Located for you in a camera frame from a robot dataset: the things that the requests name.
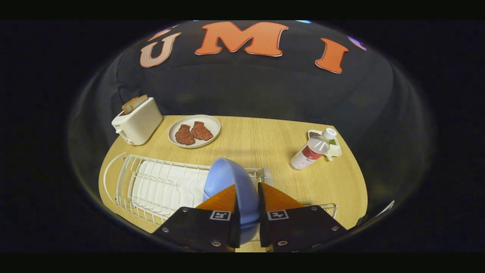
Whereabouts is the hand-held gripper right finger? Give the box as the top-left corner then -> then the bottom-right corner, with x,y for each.
258,182 -> 347,253

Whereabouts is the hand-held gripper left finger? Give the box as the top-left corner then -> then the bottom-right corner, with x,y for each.
152,185 -> 241,253

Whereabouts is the blue plate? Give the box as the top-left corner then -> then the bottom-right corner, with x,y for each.
203,158 -> 262,245

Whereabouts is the white wire dish rack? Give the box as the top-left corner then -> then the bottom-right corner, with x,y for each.
103,153 -> 272,228

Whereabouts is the beige round plate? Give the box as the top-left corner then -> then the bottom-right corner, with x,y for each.
168,115 -> 221,149

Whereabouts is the clear bottle red label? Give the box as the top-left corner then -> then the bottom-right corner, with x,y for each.
290,128 -> 337,170

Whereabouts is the white divided snack tray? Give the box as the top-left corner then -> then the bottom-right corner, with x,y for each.
307,130 -> 342,161

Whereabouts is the red meat piece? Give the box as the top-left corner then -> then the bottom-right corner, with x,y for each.
175,124 -> 196,146
191,121 -> 214,141

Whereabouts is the black backdrop cloth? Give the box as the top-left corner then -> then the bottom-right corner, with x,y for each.
68,21 -> 432,224

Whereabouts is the white toaster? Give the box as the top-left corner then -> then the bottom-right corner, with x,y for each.
111,97 -> 164,146

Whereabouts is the brown toast slice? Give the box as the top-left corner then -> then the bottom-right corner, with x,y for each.
121,94 -> 148,115

